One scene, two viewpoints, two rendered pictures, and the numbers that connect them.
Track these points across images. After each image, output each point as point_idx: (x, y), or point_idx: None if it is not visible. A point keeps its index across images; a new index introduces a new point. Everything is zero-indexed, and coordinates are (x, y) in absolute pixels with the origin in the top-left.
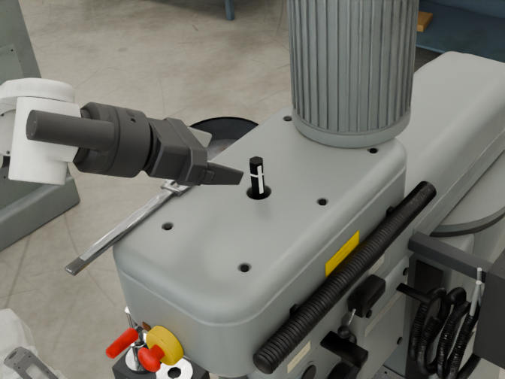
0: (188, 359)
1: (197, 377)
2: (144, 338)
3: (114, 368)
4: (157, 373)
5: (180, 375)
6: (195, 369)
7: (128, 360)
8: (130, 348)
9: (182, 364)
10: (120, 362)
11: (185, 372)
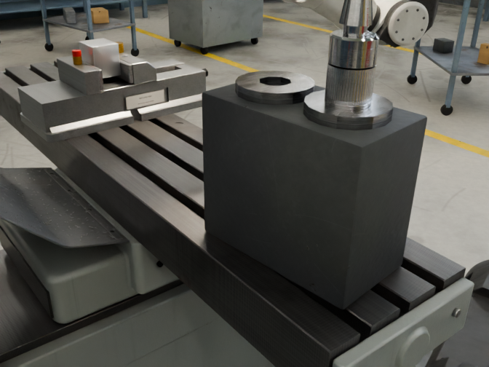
0: (240, 104)
1: (229, 86)
2: (339, 33)
3: (418, 113)
4: (312, 84)
5: (262, 77)
6: (228, 92)
7: (383, 101)
8: (388, 131)
9: (254, 85)
10: (407, 117)
11: (250, 79)
